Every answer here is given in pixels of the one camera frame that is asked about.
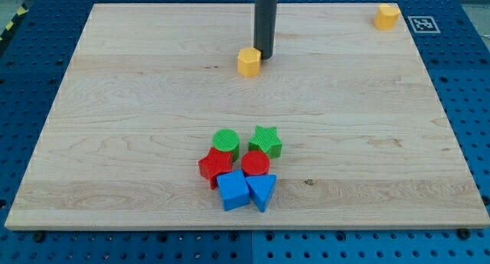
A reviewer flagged green star block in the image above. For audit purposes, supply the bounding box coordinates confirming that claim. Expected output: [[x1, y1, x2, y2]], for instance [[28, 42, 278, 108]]
[[248, 125, 283, 158]]

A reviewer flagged blue square block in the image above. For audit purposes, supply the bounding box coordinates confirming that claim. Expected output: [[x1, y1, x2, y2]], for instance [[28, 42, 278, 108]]
[[217, 170, 250, 211]]

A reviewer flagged yellow hexagon block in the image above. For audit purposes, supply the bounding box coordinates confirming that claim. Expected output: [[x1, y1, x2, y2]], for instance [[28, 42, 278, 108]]
[[237, 47, 261, 77]]

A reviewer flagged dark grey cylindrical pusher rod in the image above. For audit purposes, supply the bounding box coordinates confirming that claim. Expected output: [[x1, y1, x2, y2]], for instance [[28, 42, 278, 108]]
[[253, 0, 278, 60]]

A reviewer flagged yellow heart block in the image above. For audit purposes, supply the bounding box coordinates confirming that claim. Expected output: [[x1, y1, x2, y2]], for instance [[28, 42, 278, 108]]
[[374, 3, 401, 31]]

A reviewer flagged light wooden board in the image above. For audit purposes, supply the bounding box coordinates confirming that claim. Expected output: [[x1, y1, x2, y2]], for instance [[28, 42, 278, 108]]
[[5, 3, 489, 231]]

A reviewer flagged white fiducial marker tag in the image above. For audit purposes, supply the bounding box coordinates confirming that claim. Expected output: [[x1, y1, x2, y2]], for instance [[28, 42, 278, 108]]
[[408, 15, 440, 34]]

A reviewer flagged green circle block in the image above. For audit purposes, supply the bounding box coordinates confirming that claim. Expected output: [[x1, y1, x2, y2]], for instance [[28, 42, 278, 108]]
[[212, 129, 240, 161]]

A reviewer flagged blue triangle block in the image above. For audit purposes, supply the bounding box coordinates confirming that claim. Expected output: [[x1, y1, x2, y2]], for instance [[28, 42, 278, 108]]
[[245, 174, 277, 212]]

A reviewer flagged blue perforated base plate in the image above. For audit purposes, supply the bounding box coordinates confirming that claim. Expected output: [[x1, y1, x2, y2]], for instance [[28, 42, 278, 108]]
[[1, 0, 489, 263]]

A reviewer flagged red circle block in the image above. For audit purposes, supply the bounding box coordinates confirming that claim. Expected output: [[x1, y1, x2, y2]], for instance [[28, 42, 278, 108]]
[[241, 150, 270, 176]]

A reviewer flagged red star block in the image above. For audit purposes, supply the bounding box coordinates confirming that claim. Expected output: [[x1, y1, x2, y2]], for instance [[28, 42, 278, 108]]
[[198, 147, 233, 190]]

